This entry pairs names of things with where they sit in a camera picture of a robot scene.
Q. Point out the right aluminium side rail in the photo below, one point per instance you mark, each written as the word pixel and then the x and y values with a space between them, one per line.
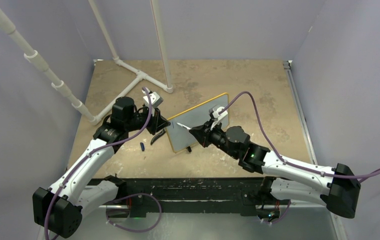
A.
pixel 301 116

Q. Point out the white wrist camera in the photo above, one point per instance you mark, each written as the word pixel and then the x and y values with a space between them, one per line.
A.
pixel 217 114
pixel 155 99

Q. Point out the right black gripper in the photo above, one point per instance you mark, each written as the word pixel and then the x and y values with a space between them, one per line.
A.
pixel 203 133

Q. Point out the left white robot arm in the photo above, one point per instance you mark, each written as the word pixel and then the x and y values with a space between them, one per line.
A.
pixel 60 208

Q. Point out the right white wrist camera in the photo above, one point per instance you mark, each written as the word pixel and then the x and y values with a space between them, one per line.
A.
pixel 217 114

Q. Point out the black handled pliers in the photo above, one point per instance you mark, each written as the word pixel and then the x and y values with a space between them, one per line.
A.
pixel 157 136

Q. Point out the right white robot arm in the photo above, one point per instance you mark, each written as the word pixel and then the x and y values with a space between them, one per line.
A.
pixel 332 187

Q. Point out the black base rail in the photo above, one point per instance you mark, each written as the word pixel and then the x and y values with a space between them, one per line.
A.
pixel 245 196

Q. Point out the yellow framed whiteboard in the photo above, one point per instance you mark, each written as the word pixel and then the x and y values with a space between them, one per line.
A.
pixel 178 136

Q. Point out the white marker pen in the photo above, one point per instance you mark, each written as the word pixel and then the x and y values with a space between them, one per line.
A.
pixel 183 126

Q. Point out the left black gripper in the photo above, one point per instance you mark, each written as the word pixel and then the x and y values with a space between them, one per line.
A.
pixel 157 122

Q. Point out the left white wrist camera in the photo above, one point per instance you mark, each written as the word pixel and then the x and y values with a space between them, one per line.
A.
pixel 155 99

